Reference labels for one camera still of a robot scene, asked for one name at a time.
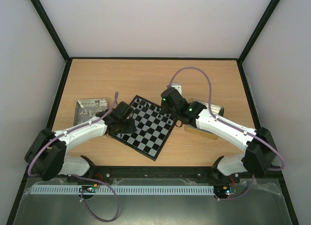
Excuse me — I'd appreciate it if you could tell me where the silver tin with white pieces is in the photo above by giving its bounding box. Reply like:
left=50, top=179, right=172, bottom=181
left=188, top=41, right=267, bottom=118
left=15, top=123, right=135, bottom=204
left=73, top=98, right=107, bottom=125

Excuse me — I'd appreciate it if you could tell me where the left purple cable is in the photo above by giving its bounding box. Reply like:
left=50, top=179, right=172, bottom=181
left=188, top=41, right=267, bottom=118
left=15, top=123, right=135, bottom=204
left=27, top=91, right=120, bottom=177

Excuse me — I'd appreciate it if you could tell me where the light blue slotted cable duct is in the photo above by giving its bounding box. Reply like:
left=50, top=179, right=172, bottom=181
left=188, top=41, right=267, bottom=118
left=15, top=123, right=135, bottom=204
left=30, top=185, right=214, bottom=196

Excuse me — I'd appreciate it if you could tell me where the empty gold-rimmed metal tin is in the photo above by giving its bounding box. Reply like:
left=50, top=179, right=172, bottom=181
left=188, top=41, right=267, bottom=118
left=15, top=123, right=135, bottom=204
left=184, top=104, right=225, bottom=140

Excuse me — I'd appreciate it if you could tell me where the black and silver chessboard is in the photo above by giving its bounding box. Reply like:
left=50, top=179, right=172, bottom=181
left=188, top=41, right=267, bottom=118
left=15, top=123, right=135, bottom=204
left=109, top=95, right=176, bottom=161

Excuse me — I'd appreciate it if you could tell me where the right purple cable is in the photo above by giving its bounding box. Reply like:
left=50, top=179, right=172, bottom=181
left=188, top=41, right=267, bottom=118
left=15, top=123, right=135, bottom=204
left=170, top=67, right=285, bottom=172

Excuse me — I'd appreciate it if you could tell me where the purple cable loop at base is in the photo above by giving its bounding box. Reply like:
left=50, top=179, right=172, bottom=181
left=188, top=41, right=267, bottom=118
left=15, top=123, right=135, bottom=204
left=79, top=175, right=121, bottom=222

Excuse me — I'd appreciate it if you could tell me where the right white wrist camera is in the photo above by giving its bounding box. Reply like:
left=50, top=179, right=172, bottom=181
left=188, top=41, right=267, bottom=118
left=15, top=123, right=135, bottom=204
left=168, top=83, right=182, bottom=95

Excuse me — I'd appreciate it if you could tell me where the black aluminium frame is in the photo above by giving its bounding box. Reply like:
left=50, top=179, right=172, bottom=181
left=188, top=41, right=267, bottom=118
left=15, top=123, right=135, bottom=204
left=6, top=0, right=299, bottom=225

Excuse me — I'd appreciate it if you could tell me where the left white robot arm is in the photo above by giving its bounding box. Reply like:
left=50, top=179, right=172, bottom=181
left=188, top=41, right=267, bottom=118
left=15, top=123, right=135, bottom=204
left=24, top=102, right=136, bottom=181

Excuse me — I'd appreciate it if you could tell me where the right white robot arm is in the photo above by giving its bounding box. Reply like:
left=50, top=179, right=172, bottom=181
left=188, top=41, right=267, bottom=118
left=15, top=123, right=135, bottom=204
left=161, top=87, right=276, bottom=182

